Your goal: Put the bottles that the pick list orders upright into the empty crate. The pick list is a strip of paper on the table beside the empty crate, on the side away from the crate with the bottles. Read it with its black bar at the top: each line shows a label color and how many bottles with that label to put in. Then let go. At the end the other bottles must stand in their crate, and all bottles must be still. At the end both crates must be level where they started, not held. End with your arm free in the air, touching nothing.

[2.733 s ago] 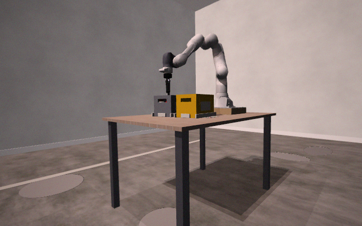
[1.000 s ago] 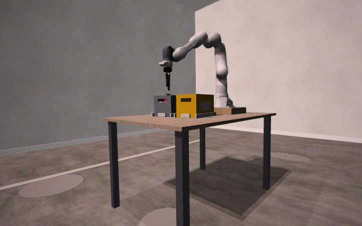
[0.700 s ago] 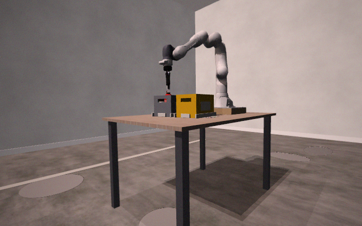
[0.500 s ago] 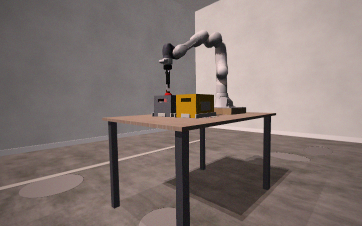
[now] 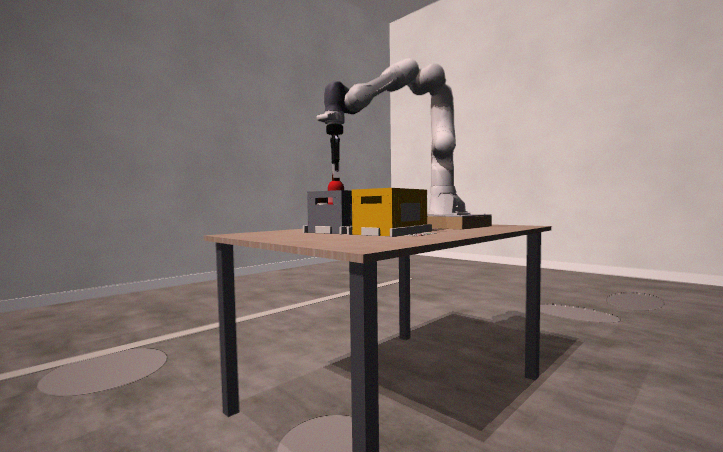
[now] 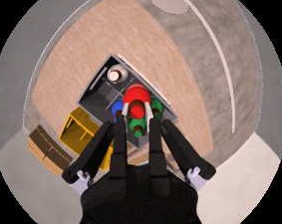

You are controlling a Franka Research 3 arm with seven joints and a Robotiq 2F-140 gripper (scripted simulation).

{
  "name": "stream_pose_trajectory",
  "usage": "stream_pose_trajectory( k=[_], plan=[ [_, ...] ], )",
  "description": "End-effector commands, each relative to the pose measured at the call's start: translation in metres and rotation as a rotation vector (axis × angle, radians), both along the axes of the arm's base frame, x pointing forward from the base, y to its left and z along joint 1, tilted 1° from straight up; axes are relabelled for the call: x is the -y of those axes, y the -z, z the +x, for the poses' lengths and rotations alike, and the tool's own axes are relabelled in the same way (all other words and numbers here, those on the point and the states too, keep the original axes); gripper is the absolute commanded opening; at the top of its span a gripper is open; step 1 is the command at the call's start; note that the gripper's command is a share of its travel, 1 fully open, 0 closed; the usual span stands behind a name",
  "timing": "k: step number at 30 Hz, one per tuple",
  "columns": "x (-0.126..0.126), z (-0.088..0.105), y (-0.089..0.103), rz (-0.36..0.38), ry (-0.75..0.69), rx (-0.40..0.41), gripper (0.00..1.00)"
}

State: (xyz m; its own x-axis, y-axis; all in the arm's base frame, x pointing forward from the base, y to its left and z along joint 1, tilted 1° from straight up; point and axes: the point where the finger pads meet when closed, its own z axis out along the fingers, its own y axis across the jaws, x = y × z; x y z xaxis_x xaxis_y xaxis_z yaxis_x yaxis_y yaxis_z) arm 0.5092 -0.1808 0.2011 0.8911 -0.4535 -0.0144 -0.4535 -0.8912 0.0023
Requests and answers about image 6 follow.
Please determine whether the blue bottle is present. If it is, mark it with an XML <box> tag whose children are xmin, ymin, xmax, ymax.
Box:
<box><xmin>112</xmin><ymin>96</ymin><xmax>124</xmax><ymax>122</ymax></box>

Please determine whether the red bottle with pink label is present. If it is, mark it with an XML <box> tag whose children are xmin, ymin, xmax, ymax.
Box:
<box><xmin>123</xmin><ymin>84</ymin><xmax>151</xmax><ymax>119</ymax></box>

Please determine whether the white bottle with grey label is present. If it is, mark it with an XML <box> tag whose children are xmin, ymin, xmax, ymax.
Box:
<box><xmin>108</xmin><ymin>64</ymin><xmax>131</xmax><ymax>86</ymax></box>

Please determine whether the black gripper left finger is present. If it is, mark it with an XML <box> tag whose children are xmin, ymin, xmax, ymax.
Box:
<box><xmin>62</xmin><ymin>103</ymin><xmax>130</xmax><ymax>203</ymax></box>

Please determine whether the yellow crate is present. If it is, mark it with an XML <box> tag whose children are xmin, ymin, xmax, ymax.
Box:
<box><xmin>59</xmin><ymin>107</ymin><xmax>114</xmax><ymax>170</ymax></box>

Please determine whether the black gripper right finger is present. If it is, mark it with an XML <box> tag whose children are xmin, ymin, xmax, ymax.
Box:
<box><xmin>144</xmin><ymin>103</ymin><xmax>216</xmax><ymax>202</ymax></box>

